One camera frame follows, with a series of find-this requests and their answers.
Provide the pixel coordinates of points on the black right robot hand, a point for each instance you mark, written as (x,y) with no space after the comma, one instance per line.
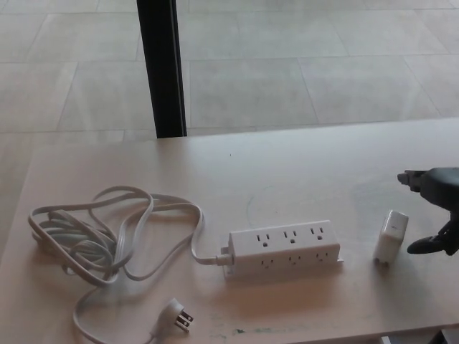
(441,190)

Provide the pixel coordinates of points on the white charger adapter plug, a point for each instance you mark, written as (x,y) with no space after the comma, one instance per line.
(389,236)

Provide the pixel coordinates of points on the white power strip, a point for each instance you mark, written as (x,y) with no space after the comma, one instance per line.
(283,251)

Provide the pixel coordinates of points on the black vertical post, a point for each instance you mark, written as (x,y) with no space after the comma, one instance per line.
(161,68)

